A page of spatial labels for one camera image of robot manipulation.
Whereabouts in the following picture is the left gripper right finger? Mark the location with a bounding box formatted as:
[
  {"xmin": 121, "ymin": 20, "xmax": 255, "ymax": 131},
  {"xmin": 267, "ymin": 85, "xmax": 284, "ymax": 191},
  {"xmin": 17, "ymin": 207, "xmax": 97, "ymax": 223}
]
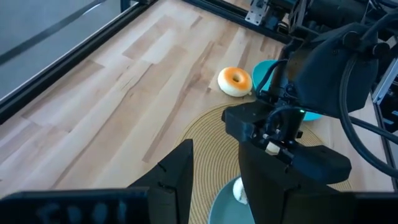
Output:
[{"xmin": 238, "ymin": 141, "xmax": 304, "ymax": 224}]

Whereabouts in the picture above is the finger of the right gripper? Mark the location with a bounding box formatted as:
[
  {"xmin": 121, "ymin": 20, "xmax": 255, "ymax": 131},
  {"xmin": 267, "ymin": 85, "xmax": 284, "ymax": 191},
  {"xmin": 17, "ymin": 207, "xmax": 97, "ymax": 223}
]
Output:
[{"xmin": 281, "ymin": 146, "xmax": 352, "ymax": 187}]

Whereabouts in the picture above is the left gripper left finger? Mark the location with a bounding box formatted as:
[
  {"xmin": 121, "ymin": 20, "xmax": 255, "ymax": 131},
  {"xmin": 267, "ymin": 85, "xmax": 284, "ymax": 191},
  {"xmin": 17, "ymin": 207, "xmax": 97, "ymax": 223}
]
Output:
[{"xmin": 129, "ymin": 139, "xmax": 194, "ymax": 224}]

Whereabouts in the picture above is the small white frosted donut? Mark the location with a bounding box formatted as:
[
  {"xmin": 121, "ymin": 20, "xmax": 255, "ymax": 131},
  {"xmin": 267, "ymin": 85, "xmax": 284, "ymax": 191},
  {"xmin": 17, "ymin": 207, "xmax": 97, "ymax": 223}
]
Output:
[{"xmin": 232, "ymin": 176, "xmax": 249, "ymax": 205}]

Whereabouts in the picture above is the large pink frosted donut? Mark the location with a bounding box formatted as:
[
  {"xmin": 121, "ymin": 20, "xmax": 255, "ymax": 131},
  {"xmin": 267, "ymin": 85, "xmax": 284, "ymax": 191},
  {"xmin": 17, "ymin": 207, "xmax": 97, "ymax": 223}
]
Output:
[{"xmin": 217, "ymin": 66, "xmax": 253, "ymax": 98}]

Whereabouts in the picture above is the grey-blue plate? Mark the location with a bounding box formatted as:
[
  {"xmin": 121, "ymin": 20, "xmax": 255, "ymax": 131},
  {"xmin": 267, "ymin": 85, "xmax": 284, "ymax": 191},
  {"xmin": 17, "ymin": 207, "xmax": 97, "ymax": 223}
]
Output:
[{"xmin": 207, "ymin": 175, "xmax": 256, "ymax": 224}]

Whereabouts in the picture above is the round woven straw placemat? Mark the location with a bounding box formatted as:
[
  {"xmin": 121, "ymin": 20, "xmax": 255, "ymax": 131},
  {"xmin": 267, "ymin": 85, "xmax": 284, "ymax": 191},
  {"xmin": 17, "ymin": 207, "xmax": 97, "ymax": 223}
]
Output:
[{"xmin": 175, "ymin": 102, "xmax": 354, "ymax": 224}]

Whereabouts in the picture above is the teal plate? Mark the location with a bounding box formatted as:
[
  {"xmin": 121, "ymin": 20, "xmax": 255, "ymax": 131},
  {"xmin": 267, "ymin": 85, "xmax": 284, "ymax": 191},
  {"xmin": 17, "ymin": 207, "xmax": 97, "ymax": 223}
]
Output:
[{"xmin": 251, "ymin": 59, "xmax": 323, "ymax": 122}]

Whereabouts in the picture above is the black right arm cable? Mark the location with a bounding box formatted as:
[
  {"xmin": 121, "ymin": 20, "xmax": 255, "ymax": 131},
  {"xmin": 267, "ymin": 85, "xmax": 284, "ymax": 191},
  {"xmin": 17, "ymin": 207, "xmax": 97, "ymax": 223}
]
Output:
[{"xmin": 338, "ymin": 55, "xmax": 398, "ymax": 180}]

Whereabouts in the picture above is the black aluminium table frame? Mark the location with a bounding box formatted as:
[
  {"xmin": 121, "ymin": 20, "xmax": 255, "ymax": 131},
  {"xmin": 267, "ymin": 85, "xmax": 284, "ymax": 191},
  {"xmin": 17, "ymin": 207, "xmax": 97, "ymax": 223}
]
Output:
[{"xmin": 0, "ymin": 0, "xmax": 398, "ymax": 194}]

